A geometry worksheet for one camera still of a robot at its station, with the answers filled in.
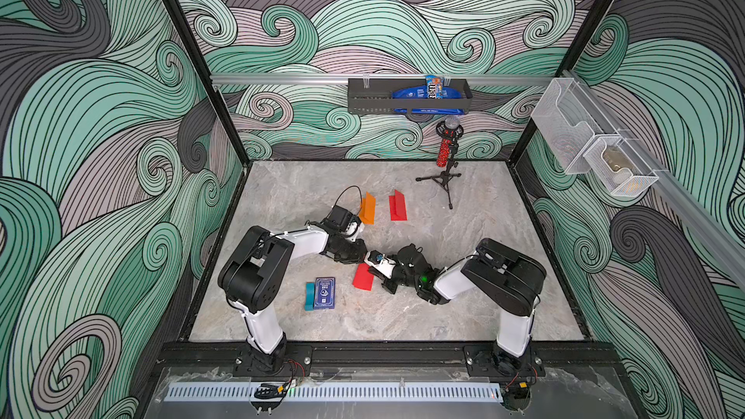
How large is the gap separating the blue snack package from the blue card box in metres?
0.64

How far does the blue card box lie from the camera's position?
0.83 metres

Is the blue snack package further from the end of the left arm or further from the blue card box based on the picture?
the blue card box

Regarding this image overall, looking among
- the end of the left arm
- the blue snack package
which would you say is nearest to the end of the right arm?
the end of the left arm

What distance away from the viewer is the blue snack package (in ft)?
3.01
